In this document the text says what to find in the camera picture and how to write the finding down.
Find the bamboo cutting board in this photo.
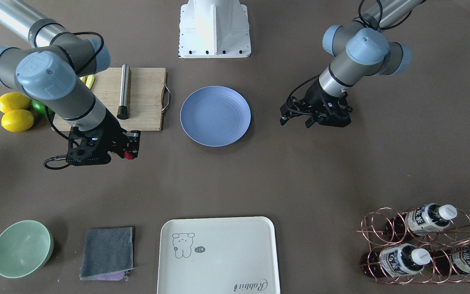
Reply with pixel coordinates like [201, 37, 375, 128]
[51, 67, 171, 132]

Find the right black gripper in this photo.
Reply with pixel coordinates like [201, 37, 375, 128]
[82, 110, 141, 160]

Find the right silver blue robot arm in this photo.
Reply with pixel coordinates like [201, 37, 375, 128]
[0, 0, 140, 166]

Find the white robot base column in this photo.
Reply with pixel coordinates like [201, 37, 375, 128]
[178, 0, 252, 58]

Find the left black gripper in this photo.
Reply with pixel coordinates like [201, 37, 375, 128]
[303, 80, 353, 128]

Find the green bowl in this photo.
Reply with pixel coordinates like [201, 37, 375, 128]
[0, 220, 54, 278]

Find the blue round plate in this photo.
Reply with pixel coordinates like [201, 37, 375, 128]
[180, 86, 251, 147]

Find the yellow plastic knife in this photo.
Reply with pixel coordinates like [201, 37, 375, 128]
[85, 75, 95, 89]

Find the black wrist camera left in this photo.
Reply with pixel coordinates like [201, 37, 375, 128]
[279, 96, 312, 125]

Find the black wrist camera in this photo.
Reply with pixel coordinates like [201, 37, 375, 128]
[279, 96, 312, 125]
[43, 126, 111, 170]

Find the copper wire bottle rack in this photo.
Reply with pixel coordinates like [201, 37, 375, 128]
[356, 208, 470, 285]

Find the yellow lemon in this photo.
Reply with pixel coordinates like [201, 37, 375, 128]
[0, 92, 31, 114]
[1, 109, 34, 132]

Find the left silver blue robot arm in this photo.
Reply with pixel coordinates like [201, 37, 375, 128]
[302, 0, 422, 128]

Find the green lime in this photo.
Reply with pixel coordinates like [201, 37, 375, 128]
[31, 99, 55, 116]

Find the steel muddler black tip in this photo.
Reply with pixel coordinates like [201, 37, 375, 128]
[116, 64, 131, 120]

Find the tea bottle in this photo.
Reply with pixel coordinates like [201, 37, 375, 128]
[384, 203, 458, 242]
[432, 245, 470, 276]
[359, 243, 432, 279]

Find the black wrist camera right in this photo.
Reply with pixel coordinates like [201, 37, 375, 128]
[43, 126, 111, 170]

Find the cream rabbit tray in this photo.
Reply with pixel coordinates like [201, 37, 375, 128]
[157, 216, 281, 294]

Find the red strawberry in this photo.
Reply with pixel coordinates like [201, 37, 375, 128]
[124, 150, 135, 160]

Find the grey folded cloth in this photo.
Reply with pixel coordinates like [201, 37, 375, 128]
[80, 227, 134, 281]

